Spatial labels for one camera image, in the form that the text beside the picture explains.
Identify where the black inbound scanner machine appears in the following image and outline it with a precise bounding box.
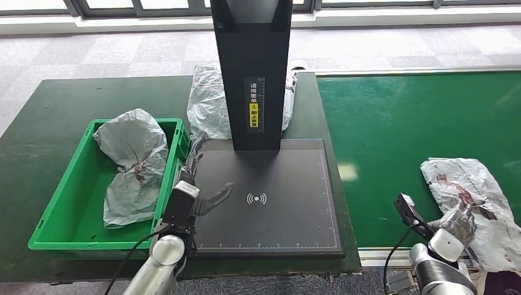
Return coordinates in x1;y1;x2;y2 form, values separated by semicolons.
191;0;345;258

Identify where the green conveyor belt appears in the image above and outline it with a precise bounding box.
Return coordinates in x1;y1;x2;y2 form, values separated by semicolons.
316;71;521;249

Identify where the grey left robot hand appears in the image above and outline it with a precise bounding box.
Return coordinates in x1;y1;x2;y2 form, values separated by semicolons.
179;135;235;216

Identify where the grey crumpled plastic parcel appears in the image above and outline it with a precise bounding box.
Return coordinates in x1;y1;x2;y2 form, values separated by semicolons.
186;64;299;141
92;108;170;230

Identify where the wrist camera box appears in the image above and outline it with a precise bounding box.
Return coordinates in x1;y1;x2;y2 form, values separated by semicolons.
162;181;200;235
393;193;434;241

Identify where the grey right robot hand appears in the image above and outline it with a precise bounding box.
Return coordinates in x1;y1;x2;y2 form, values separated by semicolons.
431;203;478;247

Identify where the white window sill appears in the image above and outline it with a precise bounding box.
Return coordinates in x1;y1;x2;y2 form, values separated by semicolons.
0;6;521;36

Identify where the dark green table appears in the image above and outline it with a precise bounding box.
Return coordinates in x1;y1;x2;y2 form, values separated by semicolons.
0;72;363;284

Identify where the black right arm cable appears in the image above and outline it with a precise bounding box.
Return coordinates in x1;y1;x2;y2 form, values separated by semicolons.
382;221;416;295

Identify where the black yellow instruction sticker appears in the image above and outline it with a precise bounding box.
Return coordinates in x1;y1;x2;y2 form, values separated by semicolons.
244;76;266;135

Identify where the green plastic delivery crate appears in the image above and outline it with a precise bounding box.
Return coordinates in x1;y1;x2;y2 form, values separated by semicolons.
27;118;191;252

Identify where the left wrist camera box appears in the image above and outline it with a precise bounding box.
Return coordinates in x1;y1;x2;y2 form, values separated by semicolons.
162;181;200;235

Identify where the dark window frame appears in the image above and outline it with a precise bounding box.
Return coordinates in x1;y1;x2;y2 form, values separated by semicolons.
0;0;521;19

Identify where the grey parcel with red print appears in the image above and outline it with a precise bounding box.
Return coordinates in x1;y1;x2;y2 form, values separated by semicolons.
420;157;521;274

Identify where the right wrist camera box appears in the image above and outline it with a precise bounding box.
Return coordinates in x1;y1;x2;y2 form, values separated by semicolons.
393;193;434;241

